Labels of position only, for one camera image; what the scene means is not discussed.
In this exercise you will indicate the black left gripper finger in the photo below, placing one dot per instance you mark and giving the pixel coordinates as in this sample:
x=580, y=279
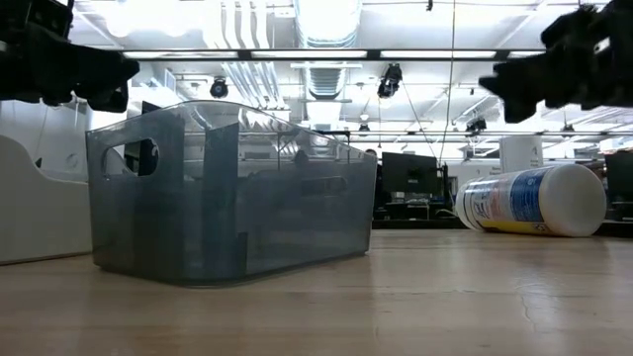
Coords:
x=111, y=99
x=109, y=71

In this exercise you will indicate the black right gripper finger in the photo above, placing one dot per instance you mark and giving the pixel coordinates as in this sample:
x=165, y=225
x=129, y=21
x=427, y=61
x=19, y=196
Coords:
x=519, y=81
x=519, y=110

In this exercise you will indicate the dark blue toiletry tube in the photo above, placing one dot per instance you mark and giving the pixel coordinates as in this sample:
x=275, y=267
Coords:
x=220, y=198

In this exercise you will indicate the white pillar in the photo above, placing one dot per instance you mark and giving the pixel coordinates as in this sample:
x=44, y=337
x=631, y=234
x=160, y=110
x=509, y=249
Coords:
x=520, y=154

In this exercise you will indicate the black ceiling lamp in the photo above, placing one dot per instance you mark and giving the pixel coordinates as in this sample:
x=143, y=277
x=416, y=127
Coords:
x=219, y=88
x=476, y=126
x=390, y=81

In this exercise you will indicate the white wipes canister blue label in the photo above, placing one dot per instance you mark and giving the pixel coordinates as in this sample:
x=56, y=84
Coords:
x=534, y=200

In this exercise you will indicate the black computer monitor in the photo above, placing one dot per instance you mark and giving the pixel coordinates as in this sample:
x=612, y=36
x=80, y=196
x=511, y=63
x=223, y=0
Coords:
x=408, y=173
x=620, y=175

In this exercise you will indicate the translucent plastic bin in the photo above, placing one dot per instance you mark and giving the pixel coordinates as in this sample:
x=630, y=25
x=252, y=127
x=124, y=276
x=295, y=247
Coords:
x=39, y=217

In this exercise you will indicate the black overhead light bar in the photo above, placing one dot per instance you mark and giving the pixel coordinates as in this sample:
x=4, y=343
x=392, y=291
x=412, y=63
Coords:
x=373, y=54

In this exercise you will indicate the smoky grey plastic bin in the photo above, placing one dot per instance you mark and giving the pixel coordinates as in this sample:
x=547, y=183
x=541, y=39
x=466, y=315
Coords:
x=297, y=222

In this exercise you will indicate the black aluminium table frame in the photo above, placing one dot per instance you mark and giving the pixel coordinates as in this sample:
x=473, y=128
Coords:
x=420, y=223

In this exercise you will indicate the silver ceiling duct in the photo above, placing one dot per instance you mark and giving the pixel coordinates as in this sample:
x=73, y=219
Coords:
x=329, y=22

